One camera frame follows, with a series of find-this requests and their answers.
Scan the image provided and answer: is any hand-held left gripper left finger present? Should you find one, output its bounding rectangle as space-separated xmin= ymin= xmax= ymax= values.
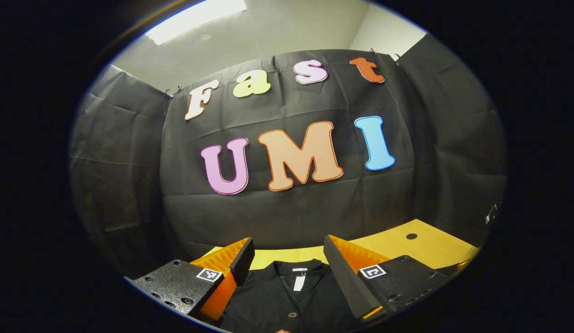
xmin=130 ymin=237 xmax=256 ymax=323

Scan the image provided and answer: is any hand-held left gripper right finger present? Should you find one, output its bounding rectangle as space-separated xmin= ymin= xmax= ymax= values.
xmin=323 ymin=234 xmax=454 ymax=321

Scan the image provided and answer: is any black button shirt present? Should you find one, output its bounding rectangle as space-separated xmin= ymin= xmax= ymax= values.
xmin=218 ymin=259 xmax=362 ymax=333

